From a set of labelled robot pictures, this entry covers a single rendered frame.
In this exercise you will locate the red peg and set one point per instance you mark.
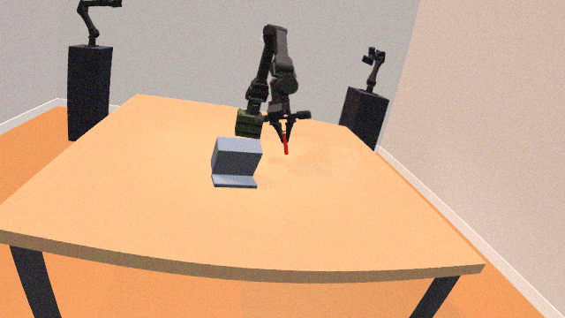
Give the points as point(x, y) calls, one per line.
point(285, 144)

